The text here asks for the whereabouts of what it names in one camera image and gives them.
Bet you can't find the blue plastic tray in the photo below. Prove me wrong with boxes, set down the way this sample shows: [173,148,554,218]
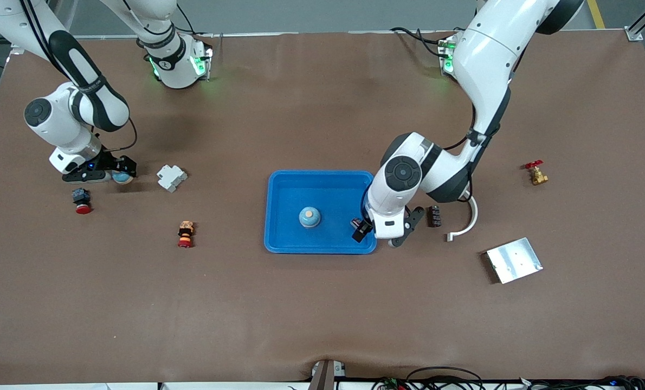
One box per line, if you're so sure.
[263,170,378,255]

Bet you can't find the red push button black block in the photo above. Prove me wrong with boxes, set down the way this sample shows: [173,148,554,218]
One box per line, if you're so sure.
[72,187,92,215]

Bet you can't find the white grey plastic terminal block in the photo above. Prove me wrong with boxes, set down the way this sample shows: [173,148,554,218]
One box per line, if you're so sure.
[156,164,189,193]

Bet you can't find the white curved pipe clamp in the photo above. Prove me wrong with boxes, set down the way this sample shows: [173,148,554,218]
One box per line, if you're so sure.
[446,194,479,242]

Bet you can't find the brown table cover mat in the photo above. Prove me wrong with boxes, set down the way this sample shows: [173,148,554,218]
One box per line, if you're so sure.
[0,30,645,386]

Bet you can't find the orange red stacked button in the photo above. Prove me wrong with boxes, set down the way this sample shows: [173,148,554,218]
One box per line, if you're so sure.
[177,220,196,249]

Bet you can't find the silver metal plate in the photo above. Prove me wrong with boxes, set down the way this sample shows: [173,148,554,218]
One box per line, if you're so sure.
[485,237,544,284]

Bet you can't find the grey brown mounting bracket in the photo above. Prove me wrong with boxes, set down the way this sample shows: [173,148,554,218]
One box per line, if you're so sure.
[308,359,347,390]

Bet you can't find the cable bundle coloured connectors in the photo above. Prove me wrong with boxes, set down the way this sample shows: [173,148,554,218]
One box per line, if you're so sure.
[371,376,410,390]

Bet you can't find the brass valve red handle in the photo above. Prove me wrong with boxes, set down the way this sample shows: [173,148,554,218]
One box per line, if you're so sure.
[524,160,549,186]

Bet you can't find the black cable bundle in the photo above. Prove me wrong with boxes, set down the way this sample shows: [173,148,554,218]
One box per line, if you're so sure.
[518,375,645,390]

